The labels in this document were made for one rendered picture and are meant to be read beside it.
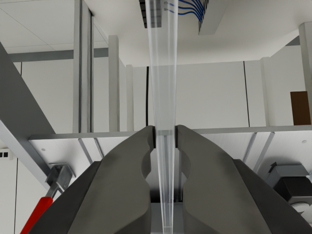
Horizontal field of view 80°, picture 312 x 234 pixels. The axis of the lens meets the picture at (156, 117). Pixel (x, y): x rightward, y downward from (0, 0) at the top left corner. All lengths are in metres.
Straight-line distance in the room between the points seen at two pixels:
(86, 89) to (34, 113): 0.24
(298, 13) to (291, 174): 0.55
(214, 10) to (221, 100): 1.53
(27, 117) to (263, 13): 0.66
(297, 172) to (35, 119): 0.37
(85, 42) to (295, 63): 2.15
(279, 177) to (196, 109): 1.68
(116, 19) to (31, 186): 2.07
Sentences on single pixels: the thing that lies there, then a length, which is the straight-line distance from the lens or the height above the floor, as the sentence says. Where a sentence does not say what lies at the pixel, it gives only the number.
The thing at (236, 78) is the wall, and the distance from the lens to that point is 2.12.
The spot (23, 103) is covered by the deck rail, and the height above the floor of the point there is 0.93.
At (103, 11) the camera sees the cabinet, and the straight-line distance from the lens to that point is 0.62.
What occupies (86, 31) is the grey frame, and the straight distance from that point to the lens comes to 0.59.
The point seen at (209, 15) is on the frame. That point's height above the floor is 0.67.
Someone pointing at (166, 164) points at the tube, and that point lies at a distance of 0.16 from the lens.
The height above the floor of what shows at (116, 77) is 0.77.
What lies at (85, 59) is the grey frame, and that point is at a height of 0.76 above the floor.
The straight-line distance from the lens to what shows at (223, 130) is 0.25.
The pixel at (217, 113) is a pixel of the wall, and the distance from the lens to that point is 1.99.
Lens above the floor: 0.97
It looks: 6 degrees down
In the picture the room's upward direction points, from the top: 178 degrees clockwise
